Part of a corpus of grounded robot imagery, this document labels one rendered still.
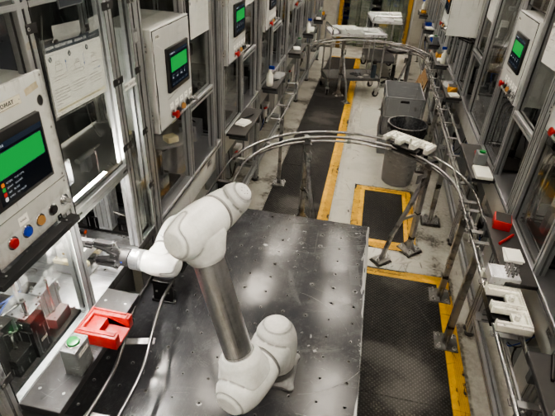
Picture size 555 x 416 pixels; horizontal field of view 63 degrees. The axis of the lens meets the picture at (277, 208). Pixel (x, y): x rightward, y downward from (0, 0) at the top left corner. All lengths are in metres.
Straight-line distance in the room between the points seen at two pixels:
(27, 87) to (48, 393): 0.94
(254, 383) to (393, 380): 1.38
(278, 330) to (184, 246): 0.57
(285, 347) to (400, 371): 1.29
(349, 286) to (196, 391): 0.91
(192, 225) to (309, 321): 0.99
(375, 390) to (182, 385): 1.26
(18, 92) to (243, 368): 1.06
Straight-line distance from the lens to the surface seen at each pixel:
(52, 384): 1.75
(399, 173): 4.60
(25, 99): 1.45
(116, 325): 1.84
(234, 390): 1.62
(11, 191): 1.40
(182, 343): 2.05
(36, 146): 1.45
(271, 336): 1.71
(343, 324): 2.15
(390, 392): 2.82
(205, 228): 1.33
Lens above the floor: 2.23
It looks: 33 degrees down
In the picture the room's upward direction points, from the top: 3 degrees clockwise
